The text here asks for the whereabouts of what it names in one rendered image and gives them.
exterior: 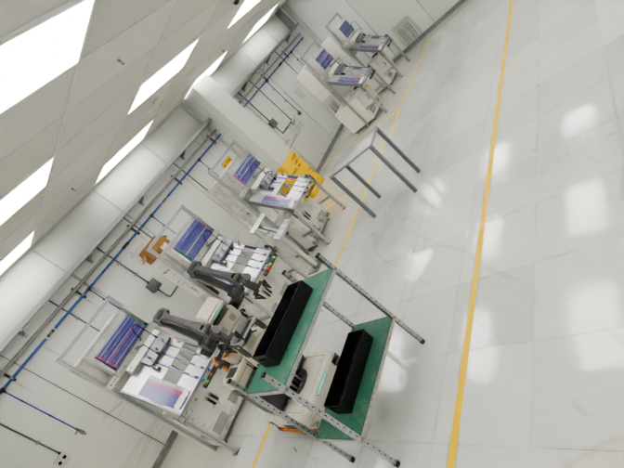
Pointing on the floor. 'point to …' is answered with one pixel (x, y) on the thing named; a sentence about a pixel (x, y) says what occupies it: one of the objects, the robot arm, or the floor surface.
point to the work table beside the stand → (377, 156)
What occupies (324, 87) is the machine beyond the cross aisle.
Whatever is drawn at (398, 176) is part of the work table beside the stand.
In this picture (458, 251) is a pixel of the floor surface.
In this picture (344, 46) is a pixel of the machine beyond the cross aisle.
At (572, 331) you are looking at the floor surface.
